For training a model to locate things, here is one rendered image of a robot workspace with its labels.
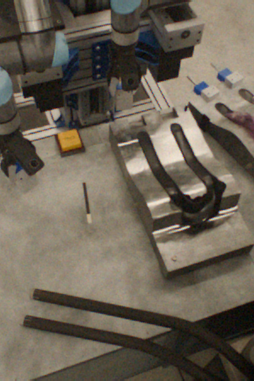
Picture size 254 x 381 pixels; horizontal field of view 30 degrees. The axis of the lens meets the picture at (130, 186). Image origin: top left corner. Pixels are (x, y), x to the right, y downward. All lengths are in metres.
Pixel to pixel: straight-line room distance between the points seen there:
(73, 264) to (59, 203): 0.20
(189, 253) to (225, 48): 2.01
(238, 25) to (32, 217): 2.24
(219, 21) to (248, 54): 0.33
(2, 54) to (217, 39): 2.19
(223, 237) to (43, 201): 0.54
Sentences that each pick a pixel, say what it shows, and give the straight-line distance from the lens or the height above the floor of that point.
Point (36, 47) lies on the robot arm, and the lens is 1.11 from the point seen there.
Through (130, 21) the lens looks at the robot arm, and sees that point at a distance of 1.25.
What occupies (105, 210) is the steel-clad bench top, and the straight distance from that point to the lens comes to 1.39.
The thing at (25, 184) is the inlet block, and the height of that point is 0.95.
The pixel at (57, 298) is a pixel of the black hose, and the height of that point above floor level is 0.84.
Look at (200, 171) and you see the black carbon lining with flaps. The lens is 1.37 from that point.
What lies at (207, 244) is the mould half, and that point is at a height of 0.86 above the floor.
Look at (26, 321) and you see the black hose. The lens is 1.26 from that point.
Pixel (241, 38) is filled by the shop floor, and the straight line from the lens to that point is 3.20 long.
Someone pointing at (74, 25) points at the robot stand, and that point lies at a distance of 1.69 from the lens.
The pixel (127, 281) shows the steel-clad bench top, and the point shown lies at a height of 0.80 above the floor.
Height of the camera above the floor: 2.03
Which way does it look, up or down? 59 degrees down
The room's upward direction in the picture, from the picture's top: 4 degrees clockwise
